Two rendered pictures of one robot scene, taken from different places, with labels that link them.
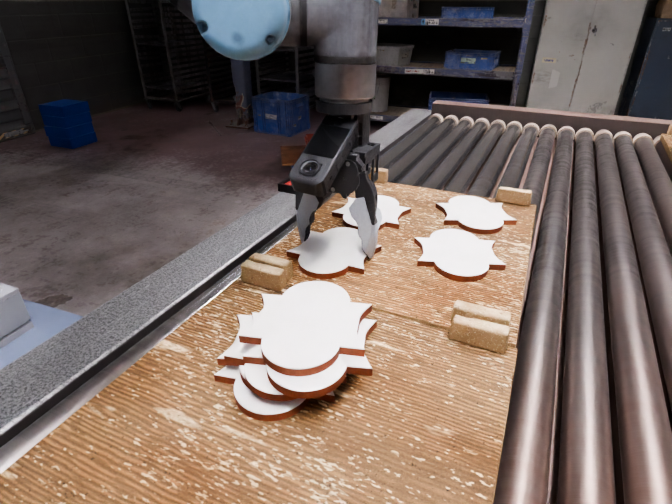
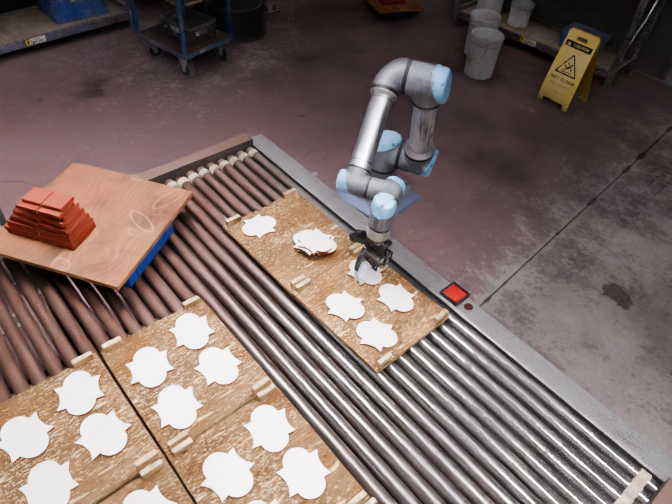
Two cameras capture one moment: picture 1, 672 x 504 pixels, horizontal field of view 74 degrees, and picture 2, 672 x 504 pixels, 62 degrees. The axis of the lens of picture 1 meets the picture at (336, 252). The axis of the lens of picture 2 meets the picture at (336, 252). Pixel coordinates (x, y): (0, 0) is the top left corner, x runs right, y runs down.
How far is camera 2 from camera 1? 1.95 m
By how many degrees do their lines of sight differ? 82
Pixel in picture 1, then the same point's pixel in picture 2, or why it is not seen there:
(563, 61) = not seen: outside the picture
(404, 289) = (332, 281)
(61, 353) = (349, 212)
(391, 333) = (313, 268)
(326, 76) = not seen: hidden behind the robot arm
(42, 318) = not seen: hidden behind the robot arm
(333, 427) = (289, 246)
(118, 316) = (361, 222)
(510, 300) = (310, 304)
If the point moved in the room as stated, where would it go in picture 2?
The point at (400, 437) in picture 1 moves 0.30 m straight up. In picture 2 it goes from (280, 254) to (279, 189)
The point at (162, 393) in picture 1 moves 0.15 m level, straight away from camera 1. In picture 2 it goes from (317, 223) to (356, 223)
